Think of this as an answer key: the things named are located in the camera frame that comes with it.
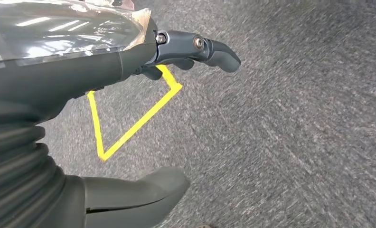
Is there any yellow floor tape square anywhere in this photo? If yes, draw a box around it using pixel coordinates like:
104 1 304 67
86 64 183 162

